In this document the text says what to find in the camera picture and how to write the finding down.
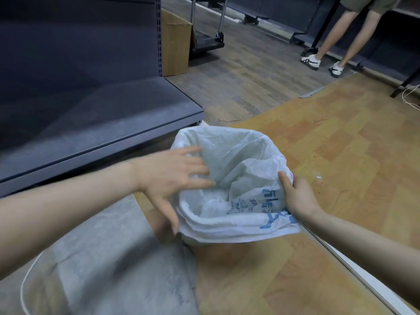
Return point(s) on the person's left hand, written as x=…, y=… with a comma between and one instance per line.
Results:
x=164, y=175

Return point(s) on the person's right hand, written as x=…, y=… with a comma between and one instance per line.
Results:
x=302, y=200

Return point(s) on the person's left middle finger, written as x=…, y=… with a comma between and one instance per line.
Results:
x=199, y=170

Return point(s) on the person's right thumb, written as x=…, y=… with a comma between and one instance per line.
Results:
x=285, y=182

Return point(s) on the person's left little finger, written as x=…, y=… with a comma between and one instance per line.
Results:
x=190, y=150

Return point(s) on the person's left thumb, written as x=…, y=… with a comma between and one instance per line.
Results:
x=169, y=213

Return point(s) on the white plastic bag blue print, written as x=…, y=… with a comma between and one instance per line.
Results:
x=242, y=167

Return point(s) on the person's left forearm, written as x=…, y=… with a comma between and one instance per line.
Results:
x=65, y=213

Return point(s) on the person's right forearm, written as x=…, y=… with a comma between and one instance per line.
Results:
x=367, y=252

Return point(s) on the grey metal strip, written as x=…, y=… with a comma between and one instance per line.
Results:
x=313, y=91

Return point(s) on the brown cardboard box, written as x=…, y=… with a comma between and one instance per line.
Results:
x=175, y=45

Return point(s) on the black platform trolley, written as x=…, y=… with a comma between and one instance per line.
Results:
x=205, y=44

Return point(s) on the white trim strip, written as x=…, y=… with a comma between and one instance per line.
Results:
x=354, y=272

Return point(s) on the white sneaker black stripes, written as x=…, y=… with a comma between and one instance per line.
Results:
x=335, y=70
x=310, y=61

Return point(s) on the dark grey metal shelf unit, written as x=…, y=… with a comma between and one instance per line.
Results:
x=82, y=78

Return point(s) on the black stand leg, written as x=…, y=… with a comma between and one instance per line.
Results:
x=405, y=83

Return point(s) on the dark background shelving unit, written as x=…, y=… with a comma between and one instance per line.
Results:
x=282, y=13

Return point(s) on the olive green shorts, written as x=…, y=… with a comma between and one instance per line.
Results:
x=367, y=2

